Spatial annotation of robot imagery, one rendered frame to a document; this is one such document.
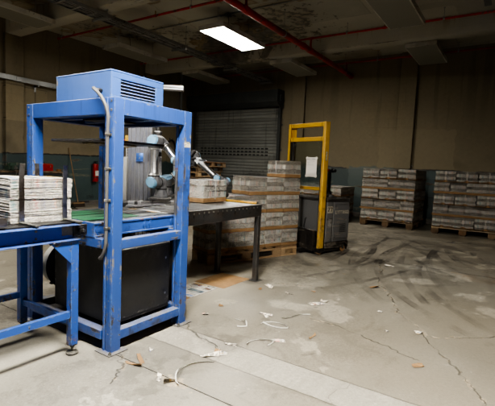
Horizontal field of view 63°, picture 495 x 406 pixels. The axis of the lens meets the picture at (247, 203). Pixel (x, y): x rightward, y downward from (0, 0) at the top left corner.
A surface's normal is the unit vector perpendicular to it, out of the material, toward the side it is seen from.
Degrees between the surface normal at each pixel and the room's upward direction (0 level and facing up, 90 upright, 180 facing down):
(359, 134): 90
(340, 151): 90
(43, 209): 90
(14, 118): 90
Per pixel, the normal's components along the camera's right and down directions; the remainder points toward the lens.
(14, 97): 0.83, 0.08
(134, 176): 0.07, 0.09
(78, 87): -0.55, 0.05
